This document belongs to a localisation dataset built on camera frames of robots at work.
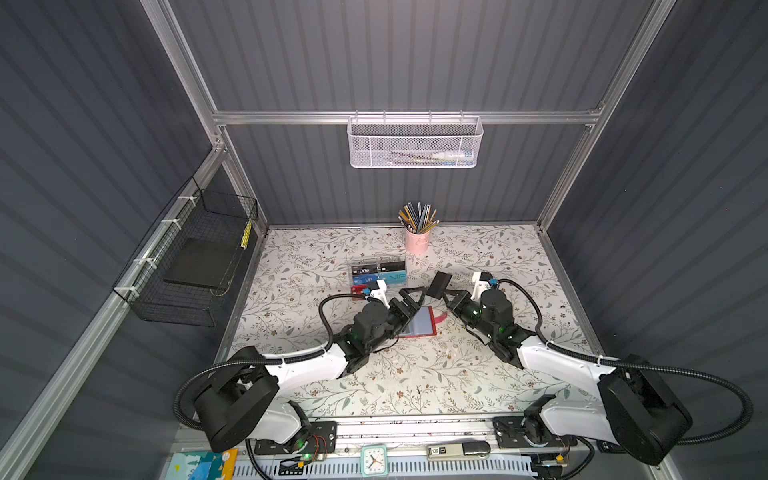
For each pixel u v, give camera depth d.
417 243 1.08
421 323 0.93
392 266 0.99
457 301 0.74
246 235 0.83
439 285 0.86
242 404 0.42
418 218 1.08
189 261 0.74
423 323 0.93
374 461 0.69
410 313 0.69
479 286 0.78
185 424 0.43
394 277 0.99
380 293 0.75
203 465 0.70
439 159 0.91
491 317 0.66
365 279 0.99
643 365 0.46
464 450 0.68
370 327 0.61
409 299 0.69
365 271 0.99
